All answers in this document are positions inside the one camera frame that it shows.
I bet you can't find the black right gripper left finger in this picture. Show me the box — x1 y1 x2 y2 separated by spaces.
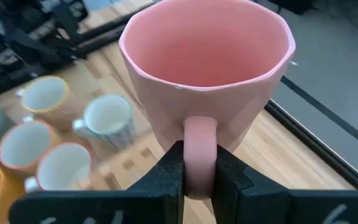
8 139 185 224

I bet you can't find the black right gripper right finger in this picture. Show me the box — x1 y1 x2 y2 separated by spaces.
211 144 358 224

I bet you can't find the white mug red rim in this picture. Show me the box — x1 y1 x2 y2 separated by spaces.
23 142 98 192

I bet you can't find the grey patterned white mug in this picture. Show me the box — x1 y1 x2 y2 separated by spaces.
72 94 136 150

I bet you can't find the pink faceted coffee mug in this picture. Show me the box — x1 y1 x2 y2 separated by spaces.
118 0 296 200

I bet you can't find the white mug orange rim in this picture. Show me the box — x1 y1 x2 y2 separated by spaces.
0 119 60 175

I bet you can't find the white mug yellow rim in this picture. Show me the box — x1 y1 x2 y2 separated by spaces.
14 75 83 131

